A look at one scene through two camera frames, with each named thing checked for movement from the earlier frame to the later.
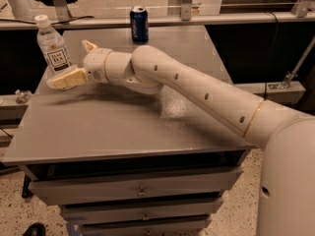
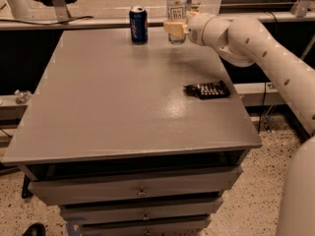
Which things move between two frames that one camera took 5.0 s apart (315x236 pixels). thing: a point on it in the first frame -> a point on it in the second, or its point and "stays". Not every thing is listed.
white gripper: [94, 65] -> [195, 29]
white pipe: [19, 1] stays
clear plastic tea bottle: [52, 45] -> [176, 9]
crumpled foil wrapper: [23, 96] stays
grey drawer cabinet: [125, 163] stays
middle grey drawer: [85, 212] stays
